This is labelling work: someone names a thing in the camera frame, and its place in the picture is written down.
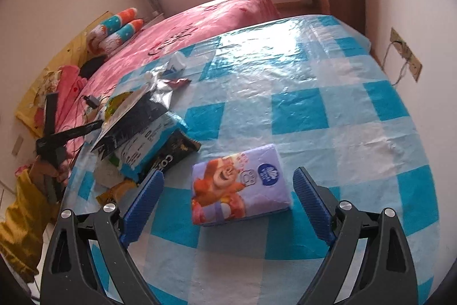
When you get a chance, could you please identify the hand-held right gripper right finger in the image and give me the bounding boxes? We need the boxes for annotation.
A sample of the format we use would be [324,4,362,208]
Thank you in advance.
[292,166,419,305]

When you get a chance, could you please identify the grey wall cable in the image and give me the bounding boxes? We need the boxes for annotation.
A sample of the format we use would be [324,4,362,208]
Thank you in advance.
[382,41,410,86]

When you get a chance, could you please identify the red wrapper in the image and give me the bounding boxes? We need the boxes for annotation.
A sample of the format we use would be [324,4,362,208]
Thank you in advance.
[162,77,192,90]

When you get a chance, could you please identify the pink floral pillows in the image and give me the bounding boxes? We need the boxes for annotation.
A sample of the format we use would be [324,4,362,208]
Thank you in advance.
[56,65,91,120]

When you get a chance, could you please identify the silver foil packet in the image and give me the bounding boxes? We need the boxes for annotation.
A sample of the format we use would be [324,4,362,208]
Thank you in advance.
[144,71,175,113]

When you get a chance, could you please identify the striped cartoon bolster pillow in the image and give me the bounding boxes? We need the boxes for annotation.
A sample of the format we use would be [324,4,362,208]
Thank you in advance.
[98,18,145,54]

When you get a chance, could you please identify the yellow snack packet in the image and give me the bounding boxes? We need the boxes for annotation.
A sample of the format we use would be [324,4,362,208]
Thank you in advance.
[96,179,139,206]

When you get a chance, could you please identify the crumpled clear plastic wrapper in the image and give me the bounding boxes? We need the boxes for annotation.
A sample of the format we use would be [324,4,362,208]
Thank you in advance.
[168,51,187,75]

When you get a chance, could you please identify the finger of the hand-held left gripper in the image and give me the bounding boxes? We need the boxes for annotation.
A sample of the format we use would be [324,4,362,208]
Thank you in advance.
[36,120,105,149]
[45,92,61,136]

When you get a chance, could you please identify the bed with pink bedspread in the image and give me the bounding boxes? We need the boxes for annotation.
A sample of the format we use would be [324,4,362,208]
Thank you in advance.
[53,0,281,163]

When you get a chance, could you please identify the striped folded quilts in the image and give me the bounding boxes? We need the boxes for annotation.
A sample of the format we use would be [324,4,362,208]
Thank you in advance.
[89,7,139,42]

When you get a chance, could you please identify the blue checked plastic tablecloth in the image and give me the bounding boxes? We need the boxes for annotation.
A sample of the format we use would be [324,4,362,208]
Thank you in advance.
[64,15,440,305]

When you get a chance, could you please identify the black snack packet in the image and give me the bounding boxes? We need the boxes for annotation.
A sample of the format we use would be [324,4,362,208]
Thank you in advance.
[142,129,201,181]

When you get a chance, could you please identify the grey mailer bag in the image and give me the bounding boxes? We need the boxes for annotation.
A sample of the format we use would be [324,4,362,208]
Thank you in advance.
[91,90,169,161]

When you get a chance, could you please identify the wall socket strip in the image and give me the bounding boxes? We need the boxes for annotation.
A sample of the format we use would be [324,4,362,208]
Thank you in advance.
[390,27,423,83]

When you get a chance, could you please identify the yellow cloth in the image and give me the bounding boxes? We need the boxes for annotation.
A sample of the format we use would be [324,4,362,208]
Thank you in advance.
[0,168,48,274]

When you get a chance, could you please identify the white and blue packet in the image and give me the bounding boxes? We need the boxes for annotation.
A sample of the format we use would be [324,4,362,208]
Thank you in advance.
[119,111,189,182]

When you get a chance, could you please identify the purple cartoon tissue pack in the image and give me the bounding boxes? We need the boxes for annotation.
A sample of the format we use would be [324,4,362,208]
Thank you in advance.
[192,143,294,228]

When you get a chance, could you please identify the yellow headboard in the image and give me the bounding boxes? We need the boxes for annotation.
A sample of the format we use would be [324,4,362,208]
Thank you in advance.
[16,10,112,130]

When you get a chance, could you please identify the green and yellow packet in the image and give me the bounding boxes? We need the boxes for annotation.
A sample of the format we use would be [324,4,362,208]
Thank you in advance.
[103,91,147,122]

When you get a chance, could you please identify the black cloth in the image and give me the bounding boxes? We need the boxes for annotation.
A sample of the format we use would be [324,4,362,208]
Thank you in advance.
[80,55,108,79]

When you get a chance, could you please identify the floral pillow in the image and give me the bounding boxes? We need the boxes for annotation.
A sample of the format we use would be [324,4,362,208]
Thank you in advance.
[35,69,62,103]

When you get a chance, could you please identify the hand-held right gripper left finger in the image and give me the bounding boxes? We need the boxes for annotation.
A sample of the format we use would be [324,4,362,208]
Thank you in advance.
[40,168,165,305]

